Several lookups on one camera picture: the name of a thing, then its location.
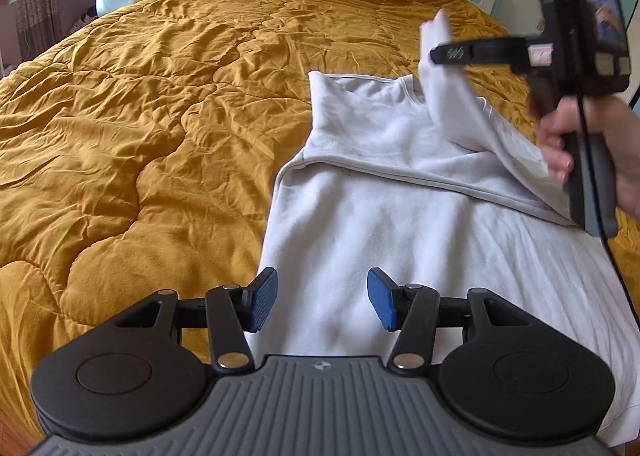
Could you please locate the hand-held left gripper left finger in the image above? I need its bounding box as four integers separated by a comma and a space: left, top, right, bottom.
115, 267, 279, 371

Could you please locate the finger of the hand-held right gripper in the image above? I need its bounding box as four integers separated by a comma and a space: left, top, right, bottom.
429, 36, 526, 72

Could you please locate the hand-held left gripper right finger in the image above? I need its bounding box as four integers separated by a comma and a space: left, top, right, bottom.
366, 267, 532, 371

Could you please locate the white shirt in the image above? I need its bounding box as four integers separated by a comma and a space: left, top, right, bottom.
257, 10, 640, 447

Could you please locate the person's right hand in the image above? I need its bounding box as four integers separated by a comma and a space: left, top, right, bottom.
537, 94, 640, 224

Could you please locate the mustard yellow quilt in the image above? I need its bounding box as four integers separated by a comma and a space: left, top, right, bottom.
0, 0, 640, 442

